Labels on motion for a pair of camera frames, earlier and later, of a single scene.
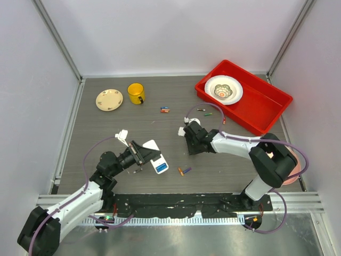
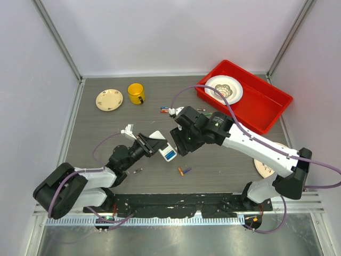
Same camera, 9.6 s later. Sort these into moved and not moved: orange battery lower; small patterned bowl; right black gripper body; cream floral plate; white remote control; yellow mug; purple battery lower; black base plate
Moved: right black gripper body; white remote control
Not moved: black base plate; small patterned bowl; cream floral plate; yellow mug; purple battery lower; orange battery lower
